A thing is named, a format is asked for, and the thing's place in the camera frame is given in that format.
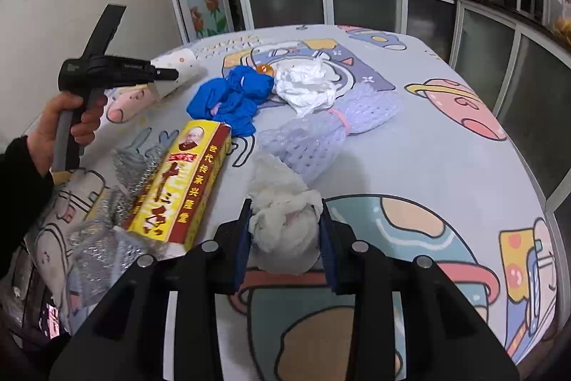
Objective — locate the small colourful packet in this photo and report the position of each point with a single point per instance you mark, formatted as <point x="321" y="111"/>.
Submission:
<point x="50" y="318"/>

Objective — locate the white cabinet with glass doors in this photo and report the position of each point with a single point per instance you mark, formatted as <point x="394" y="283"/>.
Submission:
<point x="370" y="4"/>

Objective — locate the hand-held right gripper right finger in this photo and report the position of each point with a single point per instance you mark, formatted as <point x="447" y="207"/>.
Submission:
<point x="329" y="249"/>

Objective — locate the person's left hand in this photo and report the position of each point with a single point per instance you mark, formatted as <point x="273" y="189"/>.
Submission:
<point x="44" y="131"/>

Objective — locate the silver mesh netting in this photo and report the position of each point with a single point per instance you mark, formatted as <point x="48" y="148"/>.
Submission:
<point x="125" y="175"/>

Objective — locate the white dotted paper cup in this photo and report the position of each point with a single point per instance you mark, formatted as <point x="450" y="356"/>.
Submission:
<point x="180" y="66"/>

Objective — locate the small orange cap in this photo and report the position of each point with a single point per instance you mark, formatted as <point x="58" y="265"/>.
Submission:
<point x="264" y="70"/>

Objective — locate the white tissue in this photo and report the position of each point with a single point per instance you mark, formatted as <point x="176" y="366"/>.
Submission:
<point x="285" y="220"/>

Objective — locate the crumpled white plastic bag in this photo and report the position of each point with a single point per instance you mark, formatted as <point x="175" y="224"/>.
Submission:
<point x="308" y="88"/>

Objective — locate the purple foam fruit net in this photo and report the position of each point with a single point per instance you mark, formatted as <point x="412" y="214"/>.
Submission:
<point x="321" y="131"/>

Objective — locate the yellow and red box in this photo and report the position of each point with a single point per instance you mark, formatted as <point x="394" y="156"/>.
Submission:
<point x="178" y="184"/>

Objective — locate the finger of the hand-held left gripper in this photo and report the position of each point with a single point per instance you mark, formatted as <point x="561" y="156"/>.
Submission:
<point x="165" y="73"/>

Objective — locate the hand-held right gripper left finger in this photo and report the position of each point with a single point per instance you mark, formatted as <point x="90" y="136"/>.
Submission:
<point x="243" y="231"/>

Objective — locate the crumpled blue glove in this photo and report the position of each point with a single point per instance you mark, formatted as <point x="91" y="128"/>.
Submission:
<point x="232" y="95"/>

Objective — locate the person's left forearm black sleeve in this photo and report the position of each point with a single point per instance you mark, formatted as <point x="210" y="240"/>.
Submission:
<point x="22" y="193"/>

